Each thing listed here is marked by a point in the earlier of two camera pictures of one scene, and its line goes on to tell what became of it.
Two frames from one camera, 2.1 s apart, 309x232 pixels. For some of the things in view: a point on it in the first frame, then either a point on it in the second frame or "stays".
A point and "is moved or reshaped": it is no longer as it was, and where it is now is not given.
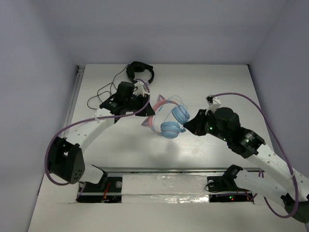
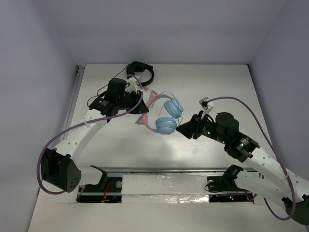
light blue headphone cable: x=169 y=112 -> x=170 y=98
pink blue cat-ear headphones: x=169 y=130 is moved or reshaped
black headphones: x=138 y=67 stays
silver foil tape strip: x=164 y=189 stays
